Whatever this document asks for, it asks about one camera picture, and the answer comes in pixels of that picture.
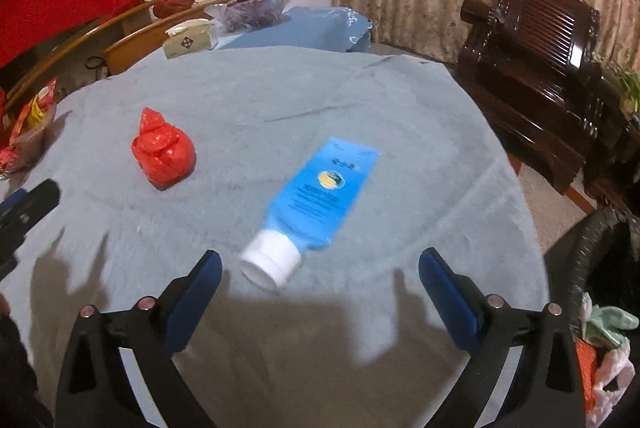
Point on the dark wooden armchair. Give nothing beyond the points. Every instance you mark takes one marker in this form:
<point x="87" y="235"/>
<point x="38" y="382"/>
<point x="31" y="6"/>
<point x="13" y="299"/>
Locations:
<point x="530" y="72"/>

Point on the yellow snack packet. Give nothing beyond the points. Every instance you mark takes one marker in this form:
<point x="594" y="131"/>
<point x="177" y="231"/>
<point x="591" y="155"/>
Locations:
<point x="36" y="112"/>

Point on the knotted red plastic bag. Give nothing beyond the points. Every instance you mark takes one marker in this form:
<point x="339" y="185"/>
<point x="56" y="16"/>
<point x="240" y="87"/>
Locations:
<point x="165" y="152"/>

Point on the red patterned snack packet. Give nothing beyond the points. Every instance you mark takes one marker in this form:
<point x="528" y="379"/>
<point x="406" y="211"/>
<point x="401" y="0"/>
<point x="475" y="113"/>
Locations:
<point x="10" y="155"/>

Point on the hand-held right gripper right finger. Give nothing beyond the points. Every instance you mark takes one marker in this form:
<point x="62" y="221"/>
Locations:
<point x="450" y="303"/>

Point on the white plastic bag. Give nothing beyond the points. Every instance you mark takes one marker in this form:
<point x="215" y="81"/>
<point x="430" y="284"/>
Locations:
<point x="612" y="373"/>

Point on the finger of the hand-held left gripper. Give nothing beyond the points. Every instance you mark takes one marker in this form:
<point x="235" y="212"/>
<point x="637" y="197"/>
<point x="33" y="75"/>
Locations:
<point x="40" y="200"/>
<point x="9" y="258"/>

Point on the glass fruit bowl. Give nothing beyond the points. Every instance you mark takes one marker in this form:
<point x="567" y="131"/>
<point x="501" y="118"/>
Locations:
<point x="250" y="15"/>

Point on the orange plastic wrapper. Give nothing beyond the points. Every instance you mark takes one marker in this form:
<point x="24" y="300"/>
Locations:
<point x="585" y="373"/>

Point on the red white snack packet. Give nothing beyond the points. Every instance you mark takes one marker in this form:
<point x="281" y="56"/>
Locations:
<point x="46" y="91"/>

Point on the glass snack bowl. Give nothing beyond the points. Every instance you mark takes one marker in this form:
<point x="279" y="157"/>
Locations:
<point x="32" y="142"/>

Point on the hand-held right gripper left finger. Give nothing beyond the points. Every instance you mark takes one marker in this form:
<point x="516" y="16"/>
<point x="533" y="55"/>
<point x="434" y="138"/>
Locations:
<point x="195" y="303"/>

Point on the wooden television cabinet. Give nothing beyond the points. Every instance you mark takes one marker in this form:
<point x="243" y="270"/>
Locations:
<point x="135" y="42"/>

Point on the small red plastic bag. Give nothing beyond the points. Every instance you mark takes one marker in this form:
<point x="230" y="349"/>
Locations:
<point x="174" y="1"/>

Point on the blue tube with white cap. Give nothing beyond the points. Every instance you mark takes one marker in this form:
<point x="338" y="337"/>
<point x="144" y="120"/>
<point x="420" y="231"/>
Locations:
<point x="320" y="193"/>

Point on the black trash bin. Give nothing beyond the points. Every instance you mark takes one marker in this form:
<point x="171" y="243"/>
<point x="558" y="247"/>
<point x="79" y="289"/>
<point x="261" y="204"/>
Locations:
<point x="575" y="253"/>

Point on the cream tissue box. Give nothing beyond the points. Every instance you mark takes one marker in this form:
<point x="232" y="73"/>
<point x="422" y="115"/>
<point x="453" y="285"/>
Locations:
<point x="187" y="42"/>

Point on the green potted plant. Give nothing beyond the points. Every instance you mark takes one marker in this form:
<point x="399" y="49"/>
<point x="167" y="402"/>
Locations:
<point x="625" y="80"/>

